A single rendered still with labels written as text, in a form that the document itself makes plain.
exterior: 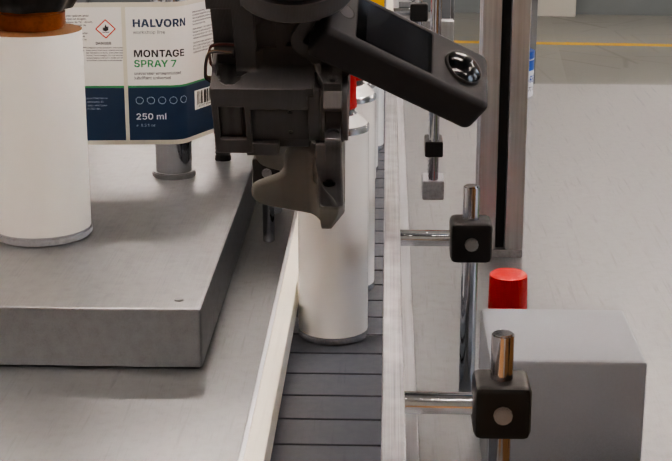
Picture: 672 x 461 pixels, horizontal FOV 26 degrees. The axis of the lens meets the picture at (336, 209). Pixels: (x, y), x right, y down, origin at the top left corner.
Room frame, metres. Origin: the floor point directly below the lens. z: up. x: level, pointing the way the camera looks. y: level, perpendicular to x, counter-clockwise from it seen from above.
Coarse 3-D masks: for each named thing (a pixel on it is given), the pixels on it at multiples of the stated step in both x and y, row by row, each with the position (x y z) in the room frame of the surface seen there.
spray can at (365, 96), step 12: (360, 84) 1.12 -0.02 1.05; (360, 96) 1.11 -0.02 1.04; (372, 96) 1.11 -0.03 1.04; (360, 108) 1.10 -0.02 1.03; (372, 108) 1.11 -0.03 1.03; (372, 120) 1.11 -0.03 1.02; (372, 132) 1.11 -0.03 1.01; (372, 144) 1.11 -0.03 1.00; (372, 156) 1.11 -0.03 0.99; (372, 168) 1.11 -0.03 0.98; (372, 180) 1.12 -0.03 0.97; (372, 192) 1.12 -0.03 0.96; (372, 204) 1.12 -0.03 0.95; (372, 216) 1.12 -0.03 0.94; (372, 228) 1.12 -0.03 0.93; (372, 240) 1.12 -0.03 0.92; (372, 252) 1.12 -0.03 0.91; (372, 264) 1.12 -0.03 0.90; (372, 276) 1.12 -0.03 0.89; (372, 288) 1.12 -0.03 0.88
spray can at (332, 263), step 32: (352, 96) 1.01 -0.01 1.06; (352, 128) 1.00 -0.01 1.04; (352, 160) 0.99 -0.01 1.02; (352, 192) 0.99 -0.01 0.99; (320, 224) 0.99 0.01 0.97; (352, 224) 0.99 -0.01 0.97; (320, 256) 0.99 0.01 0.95; (352, 256) 0.99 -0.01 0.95; (320, 288) 0.99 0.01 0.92; (352, 288) 0.99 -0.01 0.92; (320, 320) 0.99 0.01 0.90; (352, 320) 0.99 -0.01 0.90
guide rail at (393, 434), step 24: (384, 192) 1.12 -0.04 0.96; (384, 216) 1.05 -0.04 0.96; (384, 240) 0.99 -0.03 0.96; (384, 264) 0.93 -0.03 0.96; (384, 288) 0.88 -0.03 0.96; (384, 312) 0.84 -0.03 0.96; (384, 336) 0.79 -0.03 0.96; (384, 360) 0.76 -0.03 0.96; (384, 384) 0.72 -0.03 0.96; (384, 408) 0.69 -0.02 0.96; (384, 432) 0.66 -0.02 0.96; (384, 456) 0.63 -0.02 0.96
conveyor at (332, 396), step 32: (384, 96) 1.91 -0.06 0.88; (384, 128) 1.71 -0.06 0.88; (384, 160) 1.55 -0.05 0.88; (320, 352) 0.98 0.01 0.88; (352, 352) 0.98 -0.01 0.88; (288, 384) 0.92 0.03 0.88; (320, 384) 0.92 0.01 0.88; (352, 384) 0.92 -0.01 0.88; (288, 416) 0.87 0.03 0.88; (320, 416) 0.87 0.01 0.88; (352, 416) 0.87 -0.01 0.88; (288, 448) 0.82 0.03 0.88; (320, 448) 0.82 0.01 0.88; (352, 448) 0.82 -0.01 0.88
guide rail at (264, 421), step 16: (288, 256) 1.10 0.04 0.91; (288, 272) 1.06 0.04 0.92; (288, 288) 1.02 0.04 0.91; (288, 304) 0.98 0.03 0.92; (288, 320) 0.95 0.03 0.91; (272, 336) 0.92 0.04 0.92; (288, 336) 0.93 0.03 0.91; (272, 352) 0.89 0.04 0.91; (288, 352) 0.92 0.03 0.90; (272, 368) 0.86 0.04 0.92; (272, 384) 0.84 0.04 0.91; (256, 400) 0.81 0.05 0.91; (272, 400) 0.81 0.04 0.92; (256, 416) 0.79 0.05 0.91; (272, 416) 0.79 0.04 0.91; (256, 432) 0.76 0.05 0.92; (272, 432) 0.78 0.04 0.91; (256, 448) 0.74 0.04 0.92
